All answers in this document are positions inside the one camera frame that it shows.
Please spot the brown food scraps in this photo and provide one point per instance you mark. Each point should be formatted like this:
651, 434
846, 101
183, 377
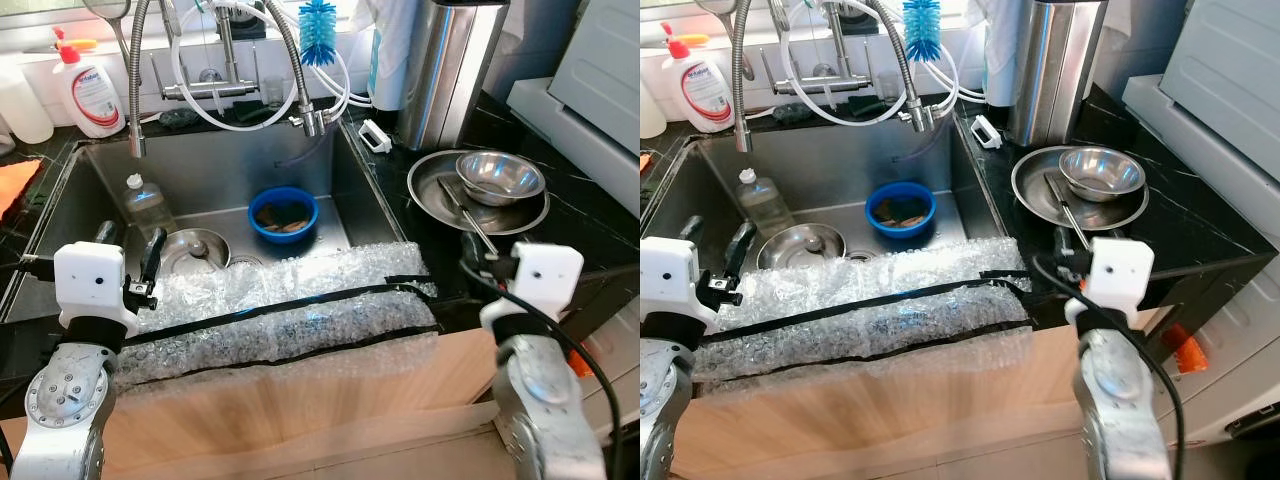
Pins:
900, 210
283, 215

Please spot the clear bubble wrap padding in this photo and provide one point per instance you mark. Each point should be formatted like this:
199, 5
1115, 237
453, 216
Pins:
880, 285
280, 290

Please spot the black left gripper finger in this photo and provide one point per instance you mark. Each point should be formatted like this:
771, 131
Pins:
740, 248
106, 234
692, 228
153, 255

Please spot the orange plastic object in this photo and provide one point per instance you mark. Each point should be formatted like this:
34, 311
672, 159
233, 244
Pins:
580, 362
1187, 350

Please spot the looped white plastic tube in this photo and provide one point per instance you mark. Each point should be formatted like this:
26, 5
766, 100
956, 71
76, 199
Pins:
176, 70
785, 65

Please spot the dark green scouring pad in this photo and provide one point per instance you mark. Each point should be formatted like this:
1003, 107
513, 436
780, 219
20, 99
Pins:
178, 119
790, 113

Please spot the long steel spoon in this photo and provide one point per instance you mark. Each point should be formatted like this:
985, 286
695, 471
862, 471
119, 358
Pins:
465, 213
1065, 208

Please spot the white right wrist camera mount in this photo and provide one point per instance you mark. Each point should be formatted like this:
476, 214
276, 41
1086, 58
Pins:
545, 280
1115, 275

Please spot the metal mesh strainer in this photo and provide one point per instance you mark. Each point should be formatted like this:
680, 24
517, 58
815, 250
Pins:
715, 5
105, 8

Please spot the light wooden cabinet front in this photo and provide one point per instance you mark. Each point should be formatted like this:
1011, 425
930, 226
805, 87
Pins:
300, 420
900, 420

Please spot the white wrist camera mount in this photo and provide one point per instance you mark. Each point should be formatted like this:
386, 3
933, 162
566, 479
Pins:
545, 280
1115, 275
90, 285
672, 280

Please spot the translucent white plastic bottle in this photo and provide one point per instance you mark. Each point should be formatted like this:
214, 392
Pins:
25, 105
652, 110

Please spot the orange cloth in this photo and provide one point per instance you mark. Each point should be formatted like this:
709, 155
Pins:
15, 185
646, 162

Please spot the large round steel plate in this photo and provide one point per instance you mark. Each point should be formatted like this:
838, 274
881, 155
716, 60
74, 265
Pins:
430, 185
1030, 180

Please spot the white cloth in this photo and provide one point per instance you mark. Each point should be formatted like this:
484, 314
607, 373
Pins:
385, 12
995, 10

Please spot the thin white water tubes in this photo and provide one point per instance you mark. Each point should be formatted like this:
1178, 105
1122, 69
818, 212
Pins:
955, 88
345, 92

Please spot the white water filter teal label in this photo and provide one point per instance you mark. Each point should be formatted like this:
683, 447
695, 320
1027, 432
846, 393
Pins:
385, 80
1000, 75

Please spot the round stainless steel bowl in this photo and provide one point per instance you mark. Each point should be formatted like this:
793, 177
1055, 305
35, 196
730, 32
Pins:
1103, 175
505, 180

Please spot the white soap bottle red pump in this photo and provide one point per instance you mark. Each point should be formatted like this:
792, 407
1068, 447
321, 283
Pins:
92, 100
703, 95

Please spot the chrome sink tap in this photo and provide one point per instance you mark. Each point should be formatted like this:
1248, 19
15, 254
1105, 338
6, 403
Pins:
210, 90
820, 85

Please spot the tall stainless steel canister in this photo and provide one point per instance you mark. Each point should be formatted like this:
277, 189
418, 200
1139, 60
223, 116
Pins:
440, 80
1045, 80

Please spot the small white ridged device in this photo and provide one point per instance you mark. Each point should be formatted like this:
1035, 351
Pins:
375, 137
986, 132

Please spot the stainless steel sink basin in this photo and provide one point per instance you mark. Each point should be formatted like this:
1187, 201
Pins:
840, 160
220, 165

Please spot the blue plastic bowl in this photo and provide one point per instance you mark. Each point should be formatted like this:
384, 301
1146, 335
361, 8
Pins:
282, 236
900, 231

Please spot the white countertop appliance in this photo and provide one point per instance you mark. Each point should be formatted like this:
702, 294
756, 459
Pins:
1220, 70
590, 80

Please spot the clear plastic bottle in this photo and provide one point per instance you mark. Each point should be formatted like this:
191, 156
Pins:
148, 210
765, 205

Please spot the blue bristle bottle brush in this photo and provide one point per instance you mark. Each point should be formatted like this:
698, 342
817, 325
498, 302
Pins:
922, 30
318, 35

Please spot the small clear glass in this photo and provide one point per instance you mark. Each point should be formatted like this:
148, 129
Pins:
886, 87
273, 92

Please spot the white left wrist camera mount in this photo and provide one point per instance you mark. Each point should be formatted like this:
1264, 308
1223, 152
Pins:
672, 280
90, 285

